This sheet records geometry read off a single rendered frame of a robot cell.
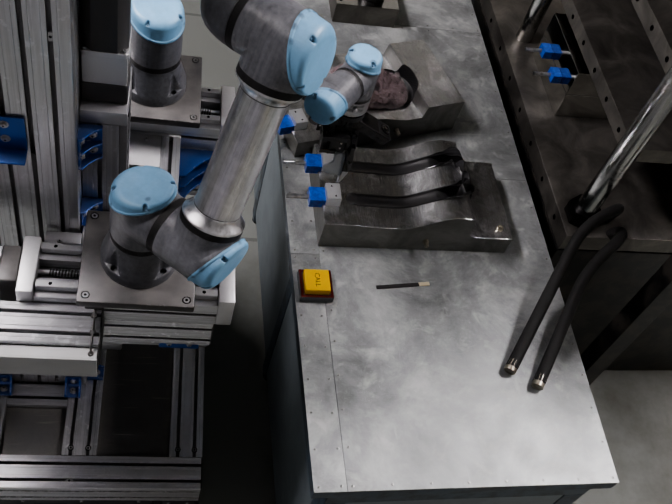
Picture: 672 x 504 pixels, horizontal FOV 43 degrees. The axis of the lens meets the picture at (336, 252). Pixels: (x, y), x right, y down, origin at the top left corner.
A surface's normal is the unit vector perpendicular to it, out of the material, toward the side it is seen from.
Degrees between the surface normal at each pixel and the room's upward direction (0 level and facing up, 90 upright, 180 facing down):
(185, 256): 68
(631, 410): 0
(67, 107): 90
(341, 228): 90
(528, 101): 0
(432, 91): 0
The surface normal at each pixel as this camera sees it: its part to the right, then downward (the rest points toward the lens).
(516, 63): 0.21, -0.58
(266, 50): -0.43, 0.34
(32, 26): 0.07, 0.81
